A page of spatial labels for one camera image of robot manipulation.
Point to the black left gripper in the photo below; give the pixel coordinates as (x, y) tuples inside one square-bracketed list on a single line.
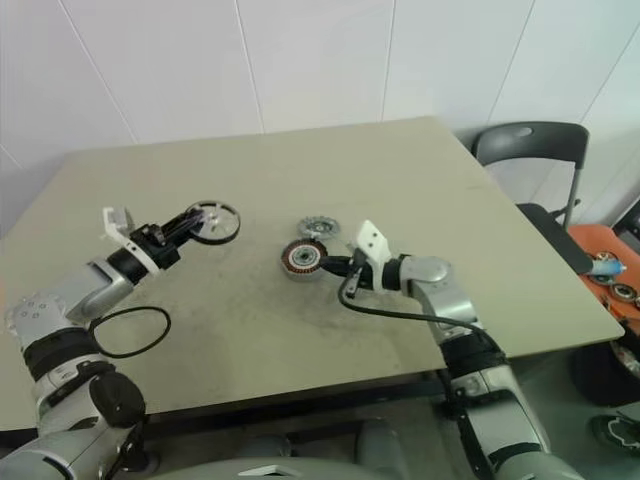
[(162, 252)]

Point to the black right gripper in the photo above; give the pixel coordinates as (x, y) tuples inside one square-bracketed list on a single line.
[(367, 277)]

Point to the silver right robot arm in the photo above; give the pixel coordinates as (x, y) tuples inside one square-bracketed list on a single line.
[(435, 272)]

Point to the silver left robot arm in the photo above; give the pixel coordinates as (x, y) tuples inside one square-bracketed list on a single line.
[(85, 295)]

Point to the grey robot torso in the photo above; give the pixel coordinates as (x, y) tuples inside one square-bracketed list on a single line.
[(350, 472)]

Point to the black folding chair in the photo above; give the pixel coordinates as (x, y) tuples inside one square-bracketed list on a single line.
[(530, 145)]

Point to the orange stool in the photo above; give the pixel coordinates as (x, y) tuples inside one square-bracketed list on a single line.
[(585, 240)]

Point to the blue cylindrical part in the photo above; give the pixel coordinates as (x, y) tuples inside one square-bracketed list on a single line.
[(607, 269)]

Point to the black box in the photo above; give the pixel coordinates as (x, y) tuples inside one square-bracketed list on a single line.
[(630, 220)]

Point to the green and white shoe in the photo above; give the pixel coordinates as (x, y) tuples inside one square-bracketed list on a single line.
[(612, 432)]

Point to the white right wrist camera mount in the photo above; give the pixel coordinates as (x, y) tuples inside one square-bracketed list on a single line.
[(372, 240)]

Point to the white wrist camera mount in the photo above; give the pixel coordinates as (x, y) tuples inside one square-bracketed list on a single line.
[(116, 220), (372, 240)]

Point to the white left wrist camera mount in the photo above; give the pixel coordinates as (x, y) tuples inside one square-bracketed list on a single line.
[(116, 220)]

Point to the black table frame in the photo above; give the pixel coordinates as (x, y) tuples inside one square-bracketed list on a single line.
[(300, 397)]

